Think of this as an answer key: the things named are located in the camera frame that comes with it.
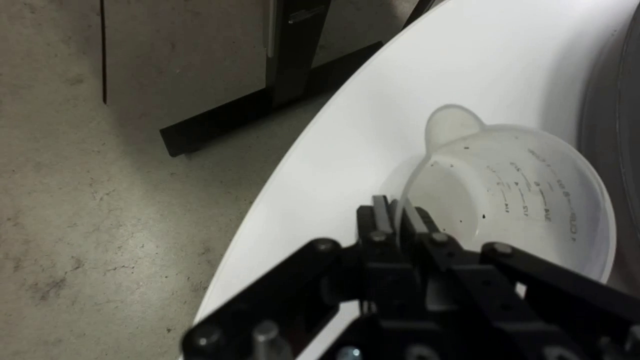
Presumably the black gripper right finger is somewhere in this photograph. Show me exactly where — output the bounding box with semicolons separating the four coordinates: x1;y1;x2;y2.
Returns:
400;205;640;360

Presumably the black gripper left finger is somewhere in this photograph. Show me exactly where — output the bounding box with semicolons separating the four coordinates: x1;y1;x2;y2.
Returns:
181;194;402;360

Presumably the black frying pan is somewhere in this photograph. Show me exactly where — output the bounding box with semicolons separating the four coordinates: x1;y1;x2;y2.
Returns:
577;7;640;277

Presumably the round white pedestal table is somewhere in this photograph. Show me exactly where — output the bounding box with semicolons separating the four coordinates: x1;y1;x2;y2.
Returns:
193;0;640;360

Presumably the black panel at wall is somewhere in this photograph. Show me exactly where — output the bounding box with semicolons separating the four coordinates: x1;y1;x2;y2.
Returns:
159;0;443;159

